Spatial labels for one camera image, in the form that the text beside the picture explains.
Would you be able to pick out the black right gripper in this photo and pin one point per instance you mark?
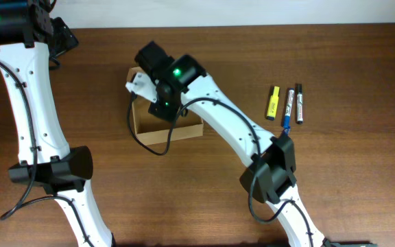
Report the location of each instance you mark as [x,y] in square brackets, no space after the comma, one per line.
[169,112]

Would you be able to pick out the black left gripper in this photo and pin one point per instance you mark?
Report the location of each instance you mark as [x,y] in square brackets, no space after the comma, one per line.
[66,40]

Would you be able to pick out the brown cardboard box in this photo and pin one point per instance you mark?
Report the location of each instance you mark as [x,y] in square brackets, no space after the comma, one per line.
[151,130]

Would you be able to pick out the yellow highlighter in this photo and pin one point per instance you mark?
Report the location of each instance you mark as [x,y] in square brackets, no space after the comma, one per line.
[273,103]

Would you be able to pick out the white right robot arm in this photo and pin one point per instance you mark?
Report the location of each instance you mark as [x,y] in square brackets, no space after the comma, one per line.
[269,178]

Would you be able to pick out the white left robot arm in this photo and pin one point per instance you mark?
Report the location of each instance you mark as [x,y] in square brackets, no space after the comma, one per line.
[30,43]

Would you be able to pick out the blue whiteboard marker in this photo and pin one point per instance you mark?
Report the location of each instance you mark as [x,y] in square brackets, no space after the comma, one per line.
[288,108]

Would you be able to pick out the blue ballpoint pen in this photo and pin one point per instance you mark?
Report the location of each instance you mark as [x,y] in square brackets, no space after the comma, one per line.
[286,130]

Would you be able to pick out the black whiteboard marker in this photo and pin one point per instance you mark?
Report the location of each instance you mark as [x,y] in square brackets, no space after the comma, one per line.
[299,105]

